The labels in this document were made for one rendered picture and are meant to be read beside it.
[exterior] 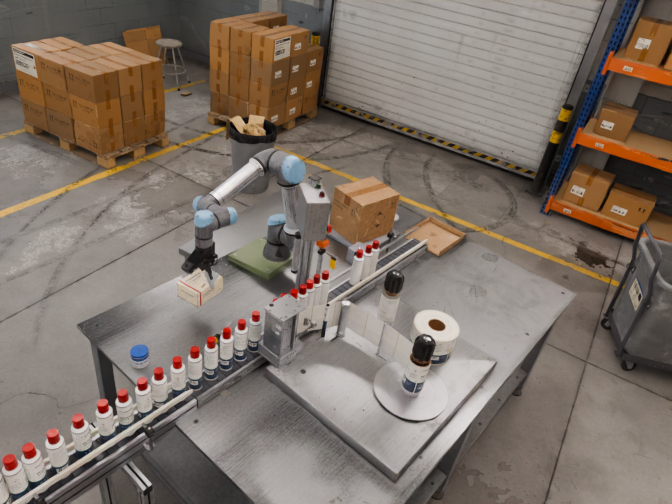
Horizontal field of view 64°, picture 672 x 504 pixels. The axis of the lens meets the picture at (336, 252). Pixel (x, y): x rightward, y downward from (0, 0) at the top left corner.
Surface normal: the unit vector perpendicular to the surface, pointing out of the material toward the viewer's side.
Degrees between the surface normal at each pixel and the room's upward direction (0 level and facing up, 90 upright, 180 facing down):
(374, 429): 0
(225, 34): 90
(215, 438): 0
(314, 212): 90
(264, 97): 90
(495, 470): 0
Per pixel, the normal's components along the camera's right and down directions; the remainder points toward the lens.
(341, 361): 0.13, -0.81
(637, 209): -0.54, 0.42
